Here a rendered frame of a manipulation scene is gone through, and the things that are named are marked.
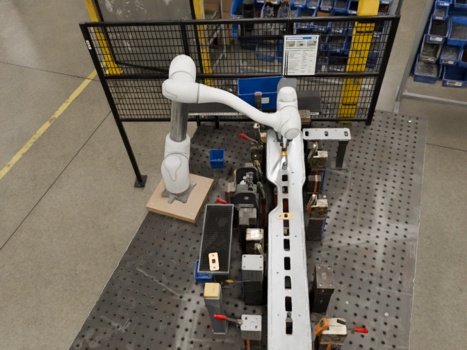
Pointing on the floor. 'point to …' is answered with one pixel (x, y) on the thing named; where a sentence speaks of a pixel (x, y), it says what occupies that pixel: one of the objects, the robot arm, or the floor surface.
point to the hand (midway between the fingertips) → (284, 145)
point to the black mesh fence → (235, 64)
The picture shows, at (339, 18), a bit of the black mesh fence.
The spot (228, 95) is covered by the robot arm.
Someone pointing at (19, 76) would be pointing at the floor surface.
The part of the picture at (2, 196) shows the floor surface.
